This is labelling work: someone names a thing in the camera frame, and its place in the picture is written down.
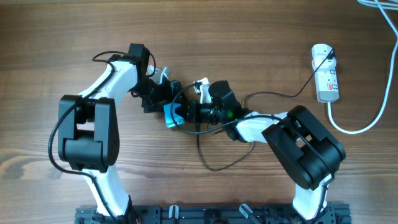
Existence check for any blue smartphone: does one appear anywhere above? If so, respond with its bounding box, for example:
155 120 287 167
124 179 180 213
164 103 185 128

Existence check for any black charger cable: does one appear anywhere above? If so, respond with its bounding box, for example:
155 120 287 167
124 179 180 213
170 48 336 172

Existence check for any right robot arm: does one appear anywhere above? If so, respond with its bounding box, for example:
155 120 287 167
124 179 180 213
165 80 346 223

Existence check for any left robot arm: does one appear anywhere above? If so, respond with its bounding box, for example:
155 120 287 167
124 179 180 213
48 44 182 223

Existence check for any white charger adapter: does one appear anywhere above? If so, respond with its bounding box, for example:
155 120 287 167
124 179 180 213
312 50 336 71

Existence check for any white power strip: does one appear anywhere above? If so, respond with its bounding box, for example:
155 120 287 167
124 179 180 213
312 44 340 103

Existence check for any black mounting rail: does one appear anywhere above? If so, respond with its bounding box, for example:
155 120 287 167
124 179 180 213
74 203 352 224

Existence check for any white power strip cord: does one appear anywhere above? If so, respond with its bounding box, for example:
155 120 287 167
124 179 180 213
326 0 398 135

